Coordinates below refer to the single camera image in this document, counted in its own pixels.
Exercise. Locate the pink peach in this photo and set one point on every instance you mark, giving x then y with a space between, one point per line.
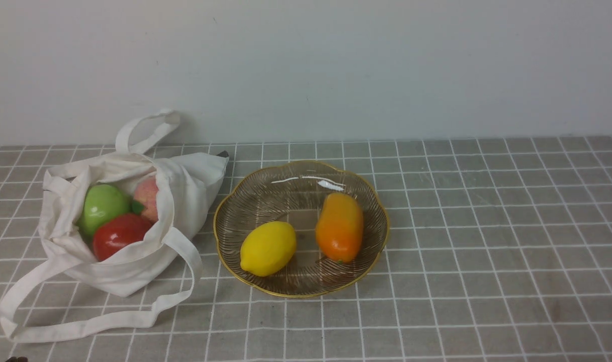
144 201

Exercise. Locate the yellow lemon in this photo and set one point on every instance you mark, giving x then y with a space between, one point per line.
268 248

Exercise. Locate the white cloth tote bag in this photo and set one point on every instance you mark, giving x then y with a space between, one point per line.
188 186

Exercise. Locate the green apple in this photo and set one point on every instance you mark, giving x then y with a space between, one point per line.
103 203

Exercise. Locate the red apple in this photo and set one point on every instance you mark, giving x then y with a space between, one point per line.
118 233

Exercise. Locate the orange mango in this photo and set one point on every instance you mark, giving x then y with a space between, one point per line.
339 230

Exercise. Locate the grey checkered tablecloth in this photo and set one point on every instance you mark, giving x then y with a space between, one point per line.
500 250

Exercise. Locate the gold rimmed glass bowl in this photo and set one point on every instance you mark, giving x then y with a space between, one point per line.
295 193

